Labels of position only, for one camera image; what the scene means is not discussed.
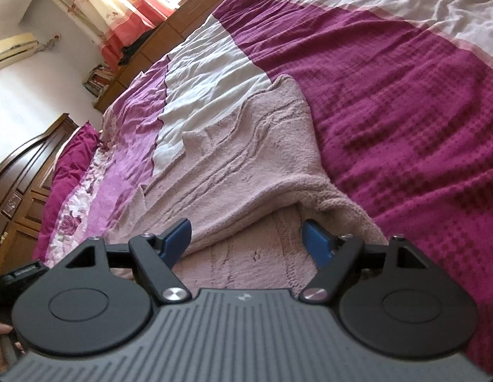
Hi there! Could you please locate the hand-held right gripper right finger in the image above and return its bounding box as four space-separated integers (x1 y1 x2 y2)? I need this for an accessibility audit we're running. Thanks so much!
298 219 430 303

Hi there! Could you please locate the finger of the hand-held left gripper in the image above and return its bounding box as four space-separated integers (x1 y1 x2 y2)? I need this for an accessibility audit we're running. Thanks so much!
0 260 50 288

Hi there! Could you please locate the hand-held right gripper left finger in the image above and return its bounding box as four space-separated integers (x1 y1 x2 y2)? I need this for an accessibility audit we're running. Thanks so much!
66 218 192 303

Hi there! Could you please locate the pink knit sweater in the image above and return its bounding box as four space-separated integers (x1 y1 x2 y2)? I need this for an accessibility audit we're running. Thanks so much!
101 74 390 299

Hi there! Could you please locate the person's left hand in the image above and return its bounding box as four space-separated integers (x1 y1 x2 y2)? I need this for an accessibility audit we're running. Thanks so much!
0 320 25 353

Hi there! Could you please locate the carved wooden headboard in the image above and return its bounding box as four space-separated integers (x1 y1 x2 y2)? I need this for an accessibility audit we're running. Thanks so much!
0 112 81 283

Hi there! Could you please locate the magenta pillow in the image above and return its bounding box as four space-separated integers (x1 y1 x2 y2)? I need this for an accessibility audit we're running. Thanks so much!
32 123 102 261

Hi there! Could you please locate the magenta and white bed blanket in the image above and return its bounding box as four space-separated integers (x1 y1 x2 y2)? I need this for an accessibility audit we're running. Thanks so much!
32 0 493 375

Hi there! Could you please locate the stack of books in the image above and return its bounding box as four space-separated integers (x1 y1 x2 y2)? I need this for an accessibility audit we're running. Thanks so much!
82 64 120 97

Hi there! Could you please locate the dark cloth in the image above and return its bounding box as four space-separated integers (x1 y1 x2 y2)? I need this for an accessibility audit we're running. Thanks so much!
118 28 156 67

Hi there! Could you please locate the wooden window bench cabinet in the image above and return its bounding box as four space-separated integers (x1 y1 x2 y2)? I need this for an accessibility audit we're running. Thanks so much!
93 0 263 114

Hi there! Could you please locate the floral red and cream curtain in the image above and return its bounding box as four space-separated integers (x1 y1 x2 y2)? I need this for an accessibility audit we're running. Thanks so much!
43 0 191 72

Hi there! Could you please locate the cream wall air conditioner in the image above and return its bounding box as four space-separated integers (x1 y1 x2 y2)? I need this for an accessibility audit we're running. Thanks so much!
0 32 40 74

